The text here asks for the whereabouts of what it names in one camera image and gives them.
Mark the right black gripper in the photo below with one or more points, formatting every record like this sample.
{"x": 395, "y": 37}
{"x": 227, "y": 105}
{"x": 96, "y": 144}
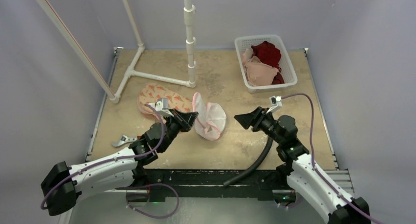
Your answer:
{"x": 257, "y": 119}

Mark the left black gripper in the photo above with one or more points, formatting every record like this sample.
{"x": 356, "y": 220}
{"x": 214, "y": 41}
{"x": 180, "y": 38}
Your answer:
{"x": 185, "y": 120}

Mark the white mesh laundry bag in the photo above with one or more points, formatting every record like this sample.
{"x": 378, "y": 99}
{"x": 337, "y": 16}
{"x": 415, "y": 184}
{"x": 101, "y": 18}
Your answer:
{"x": 211, "y": 119}

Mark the beige tan bra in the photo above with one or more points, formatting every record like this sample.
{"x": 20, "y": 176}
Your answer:
{"x": 259, "y": 74}

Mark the dark red bra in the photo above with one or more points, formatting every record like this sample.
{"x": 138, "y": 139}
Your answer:
{"x": 278, "y": 79}
{"x": 268, "y": 54}

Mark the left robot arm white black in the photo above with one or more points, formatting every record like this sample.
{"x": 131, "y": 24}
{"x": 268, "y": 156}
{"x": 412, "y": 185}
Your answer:
{"x": 64, "y": 184}

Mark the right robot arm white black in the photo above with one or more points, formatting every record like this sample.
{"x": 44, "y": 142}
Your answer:
{"x": 303, "y": 174}

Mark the pink bra in basket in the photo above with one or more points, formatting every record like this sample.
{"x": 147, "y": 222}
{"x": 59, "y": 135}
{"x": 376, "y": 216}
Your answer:
{"x": 246, "y": 56}

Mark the white plastic basket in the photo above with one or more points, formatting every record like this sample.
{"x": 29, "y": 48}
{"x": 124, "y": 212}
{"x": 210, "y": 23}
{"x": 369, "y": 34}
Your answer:
{"x": 287, "y": 68}

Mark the red adjustable wrench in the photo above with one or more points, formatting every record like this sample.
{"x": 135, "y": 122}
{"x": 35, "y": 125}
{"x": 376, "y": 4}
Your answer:
{"x": 124, "y": 140}

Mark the white pvc pipe rack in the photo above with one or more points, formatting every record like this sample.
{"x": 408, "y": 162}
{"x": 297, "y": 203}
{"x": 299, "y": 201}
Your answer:
{"x": 188, "y": 12}

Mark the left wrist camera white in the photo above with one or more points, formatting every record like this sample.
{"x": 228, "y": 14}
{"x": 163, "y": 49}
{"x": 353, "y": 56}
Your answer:
{"x": 161, "y": 106}

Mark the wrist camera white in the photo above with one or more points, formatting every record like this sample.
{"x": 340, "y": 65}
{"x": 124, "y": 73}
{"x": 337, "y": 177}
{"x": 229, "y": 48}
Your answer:
{"x": 161, "y": 106}
{"x": 275, "y": 104}

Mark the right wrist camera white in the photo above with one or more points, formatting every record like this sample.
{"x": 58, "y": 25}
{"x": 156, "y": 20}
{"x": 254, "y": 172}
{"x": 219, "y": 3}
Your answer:
{"x": 275, "y": 104}

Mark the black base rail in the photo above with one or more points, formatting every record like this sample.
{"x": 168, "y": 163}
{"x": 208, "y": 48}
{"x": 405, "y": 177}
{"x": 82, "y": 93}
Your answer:
{"x": 263, "y": 185}

